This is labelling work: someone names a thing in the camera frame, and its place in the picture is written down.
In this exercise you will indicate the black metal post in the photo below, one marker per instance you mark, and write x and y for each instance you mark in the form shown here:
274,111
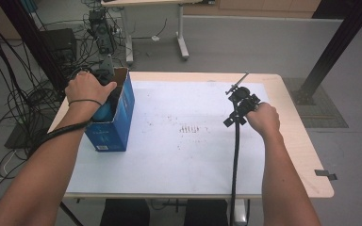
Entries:
28,40
336,47

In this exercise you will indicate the black equipment box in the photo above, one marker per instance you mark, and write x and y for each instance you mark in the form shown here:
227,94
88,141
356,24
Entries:
59,44

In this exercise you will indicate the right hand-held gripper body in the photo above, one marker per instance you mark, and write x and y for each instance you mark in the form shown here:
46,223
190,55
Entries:
245,102

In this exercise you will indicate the person's left hand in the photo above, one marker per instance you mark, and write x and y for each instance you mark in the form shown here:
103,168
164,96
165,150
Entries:
86,88

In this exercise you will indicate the dark floor plate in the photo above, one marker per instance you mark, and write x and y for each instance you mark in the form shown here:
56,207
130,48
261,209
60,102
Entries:
17,138

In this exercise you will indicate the person's right hand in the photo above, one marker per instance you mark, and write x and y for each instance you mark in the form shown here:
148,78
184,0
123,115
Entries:
264,119

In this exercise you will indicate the black tape strip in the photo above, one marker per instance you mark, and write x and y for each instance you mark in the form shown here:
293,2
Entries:
325,174

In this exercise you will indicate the grey floor grate mat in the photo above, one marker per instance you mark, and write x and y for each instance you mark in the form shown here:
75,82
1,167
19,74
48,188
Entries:
323,109

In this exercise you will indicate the person's leg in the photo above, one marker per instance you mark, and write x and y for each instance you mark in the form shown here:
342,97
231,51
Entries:
124,215
205,215

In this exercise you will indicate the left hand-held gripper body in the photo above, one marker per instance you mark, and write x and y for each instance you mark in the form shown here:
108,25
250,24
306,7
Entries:
106,67

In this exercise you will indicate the person's right leg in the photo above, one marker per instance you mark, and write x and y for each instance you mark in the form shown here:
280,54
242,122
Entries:
205,215

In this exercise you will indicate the blue cardboard box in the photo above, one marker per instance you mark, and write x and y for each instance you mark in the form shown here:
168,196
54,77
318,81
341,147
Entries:
113,135

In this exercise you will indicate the person's left leg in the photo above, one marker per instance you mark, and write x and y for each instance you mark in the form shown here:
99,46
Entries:
124,215

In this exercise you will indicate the black computer tower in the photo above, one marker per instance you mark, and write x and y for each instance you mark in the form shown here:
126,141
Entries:
102,33

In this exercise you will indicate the white plug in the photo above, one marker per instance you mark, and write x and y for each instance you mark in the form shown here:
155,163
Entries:
155,38

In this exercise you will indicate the white table mat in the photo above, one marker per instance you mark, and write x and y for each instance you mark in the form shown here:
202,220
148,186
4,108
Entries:
176,169

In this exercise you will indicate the white desk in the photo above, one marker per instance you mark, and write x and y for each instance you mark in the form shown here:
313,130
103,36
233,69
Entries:
180,25

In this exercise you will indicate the white table leg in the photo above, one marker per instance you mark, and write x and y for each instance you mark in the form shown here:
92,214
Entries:
242,213

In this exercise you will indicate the black wrist band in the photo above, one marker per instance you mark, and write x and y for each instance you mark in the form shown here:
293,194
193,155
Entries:
85,100

